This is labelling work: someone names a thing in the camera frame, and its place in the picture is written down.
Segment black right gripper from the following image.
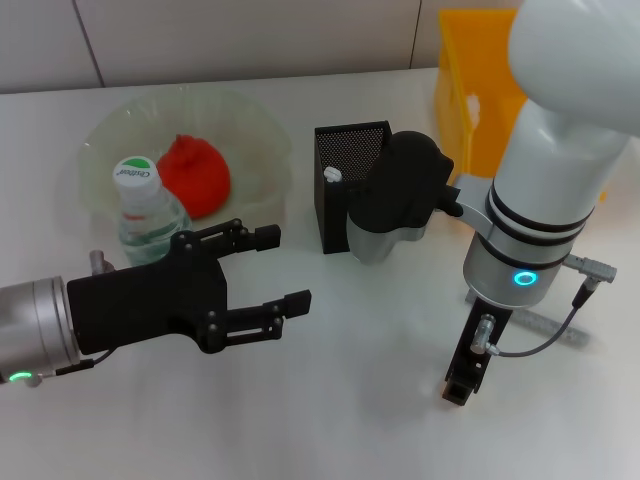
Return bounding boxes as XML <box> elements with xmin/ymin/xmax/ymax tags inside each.
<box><xmin>442</xmin><ymin>297</ymin><xmax>515</xmax><ymax>407</ymax></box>

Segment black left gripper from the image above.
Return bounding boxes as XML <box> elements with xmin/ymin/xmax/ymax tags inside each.
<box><xmin>66</xmin><ymin>218</ymin><xmax>316</xmax><ymax>355</ymax></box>

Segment grey glitter pen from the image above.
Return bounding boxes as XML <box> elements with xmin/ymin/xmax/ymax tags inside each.
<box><xmin>464</xmin><ymin>292</ymin><xmax>591</xmax><ymax>349</ymax></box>

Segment red orange fruit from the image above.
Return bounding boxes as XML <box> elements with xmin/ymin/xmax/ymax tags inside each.
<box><xmin>155</xmin><ymin>132</ymin><xmax>233</xmax><ymax>222</ymax></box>

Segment clear green-label water bottle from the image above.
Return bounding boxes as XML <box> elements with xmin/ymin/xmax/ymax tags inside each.
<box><xmin>112</xmin><ymin>155</ymin><xmax>196</xmax><ymax>269</ymax></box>

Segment black mesh pen holder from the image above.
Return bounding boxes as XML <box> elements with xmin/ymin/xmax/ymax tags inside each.
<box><xmin>313</xmin><ymin>120</ymin><xmax>405</xmax><ymax>255</ymax></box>

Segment clear glass fruit plate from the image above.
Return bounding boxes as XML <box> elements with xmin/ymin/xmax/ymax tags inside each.
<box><xmin>79</xmin><ymin>87</ymin><xmax>295</xmax><ymax>237</ymax></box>

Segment yellow plastic bin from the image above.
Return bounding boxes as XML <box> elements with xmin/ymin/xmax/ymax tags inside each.
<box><xmin>432</xmin><ymin>7</ymin><xmax>610</xmax><ymax>204</ymax></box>

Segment right gripper cable with plugs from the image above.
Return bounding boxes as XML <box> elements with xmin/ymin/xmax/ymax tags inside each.
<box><xmin>472</xmin><ymin>254</ymin><xmax>620</xmax><ymax>359</ymax></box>

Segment gripper cable with plugs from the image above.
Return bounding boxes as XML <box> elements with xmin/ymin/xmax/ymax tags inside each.
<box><xmin>472</xmin><ymin>254</ymin><xmax>620</xmax><ymax>359</ymax></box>
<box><xmin>7</xmin><ymin>249</ymin><xmax>117</xmax><ymax>389</ymax></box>

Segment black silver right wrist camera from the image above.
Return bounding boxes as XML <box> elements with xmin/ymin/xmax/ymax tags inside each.
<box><xmin>346</xmin><ymin>130</ymin><xmax>494</xmax><ymax>266</ymax></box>

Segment left gripper cable with plugs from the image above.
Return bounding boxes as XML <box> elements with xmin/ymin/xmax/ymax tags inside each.
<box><xmin>7</xmin><ymin>249</ymin><xmax>117</xmax><ymax>389</ymax></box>

